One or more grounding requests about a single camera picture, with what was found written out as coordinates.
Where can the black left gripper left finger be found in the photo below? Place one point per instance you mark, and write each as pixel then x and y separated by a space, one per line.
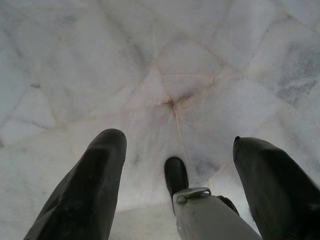
pixel 82 190

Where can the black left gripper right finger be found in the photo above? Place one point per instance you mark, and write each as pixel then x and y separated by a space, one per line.
pixel 277 190

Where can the grey robot leg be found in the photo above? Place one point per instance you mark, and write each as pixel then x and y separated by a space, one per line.
pixel 210 217

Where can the black robot foot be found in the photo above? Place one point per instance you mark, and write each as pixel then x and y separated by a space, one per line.
pixel 176 175

